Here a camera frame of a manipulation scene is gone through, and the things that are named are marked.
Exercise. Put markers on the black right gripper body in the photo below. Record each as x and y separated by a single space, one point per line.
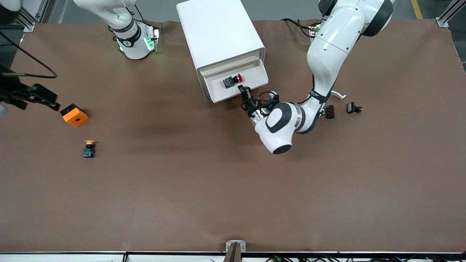
10 91

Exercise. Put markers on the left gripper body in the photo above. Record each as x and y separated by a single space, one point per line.
249 106

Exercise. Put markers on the red push button switch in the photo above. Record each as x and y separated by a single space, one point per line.
230 82

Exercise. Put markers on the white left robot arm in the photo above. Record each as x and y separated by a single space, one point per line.
327 54

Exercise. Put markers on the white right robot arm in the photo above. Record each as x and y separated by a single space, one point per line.
131 40

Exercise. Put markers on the white drawer cabinet housing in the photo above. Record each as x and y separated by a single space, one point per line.
214 32

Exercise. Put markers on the brown terminal block component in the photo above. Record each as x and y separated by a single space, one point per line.
330 111

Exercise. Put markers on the brown table mat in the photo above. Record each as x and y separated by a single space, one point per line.
218 182

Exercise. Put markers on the small black clip component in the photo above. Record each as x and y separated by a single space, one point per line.
352 107

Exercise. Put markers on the orange black switch box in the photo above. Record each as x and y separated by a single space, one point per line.
75 117

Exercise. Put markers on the aluminium frame profile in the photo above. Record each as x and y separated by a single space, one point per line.
449 14
29 22

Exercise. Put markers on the yellow push button switch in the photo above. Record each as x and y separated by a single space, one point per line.
89 150

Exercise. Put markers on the grey metal bracket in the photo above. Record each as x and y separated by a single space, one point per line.
236 242

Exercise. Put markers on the white table edge rail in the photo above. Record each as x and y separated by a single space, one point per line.
72 257

